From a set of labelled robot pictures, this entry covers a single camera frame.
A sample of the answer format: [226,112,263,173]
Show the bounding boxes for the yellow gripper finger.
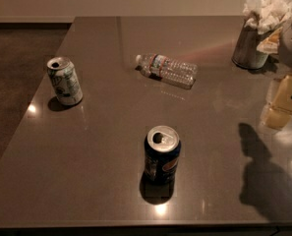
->
[261,75,292,130]
[257,27,282,55]

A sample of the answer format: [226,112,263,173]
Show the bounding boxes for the clear plastic water bottle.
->
[136,54,198,89]

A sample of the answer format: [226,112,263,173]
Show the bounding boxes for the blue pepsi can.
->
[145,125,181,185]

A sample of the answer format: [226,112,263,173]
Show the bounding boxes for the white green soda can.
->
[47,57,83,106]

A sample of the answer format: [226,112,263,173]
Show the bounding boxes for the grey metal napkin cup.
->
[232,25,268,70]

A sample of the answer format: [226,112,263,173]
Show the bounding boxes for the white crumpled paper napkins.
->
[243,0,292,34]

